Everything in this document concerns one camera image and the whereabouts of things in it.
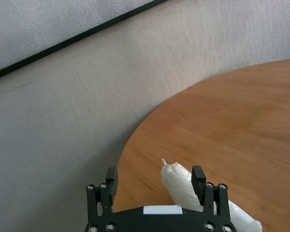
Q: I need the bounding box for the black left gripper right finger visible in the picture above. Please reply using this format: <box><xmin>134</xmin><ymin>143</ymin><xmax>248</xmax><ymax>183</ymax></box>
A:
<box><xmin>191</xmin><ymin>165</ymin><xmax>230</xmax><ymax>218</ymax></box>

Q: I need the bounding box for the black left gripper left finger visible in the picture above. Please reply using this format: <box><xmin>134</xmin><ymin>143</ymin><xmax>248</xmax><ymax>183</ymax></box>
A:
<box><xmin>86</xmin><ymin>166</ymin><xmax>118</xmax><ymax>219</ymax></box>

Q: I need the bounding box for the white plastic sandbag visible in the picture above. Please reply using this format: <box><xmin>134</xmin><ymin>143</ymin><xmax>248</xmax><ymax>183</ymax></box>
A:
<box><xmin>160</xmin><ymin>158</ymin><xmax>263</xmax><ymax>232</ymax></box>

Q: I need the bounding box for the black wall trim strip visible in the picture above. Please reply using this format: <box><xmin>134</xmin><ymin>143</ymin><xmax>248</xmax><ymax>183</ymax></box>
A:
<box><xmin>0</xmin><ymin>0</ymin><xmax>171</xmax><ymax>82</ymax></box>

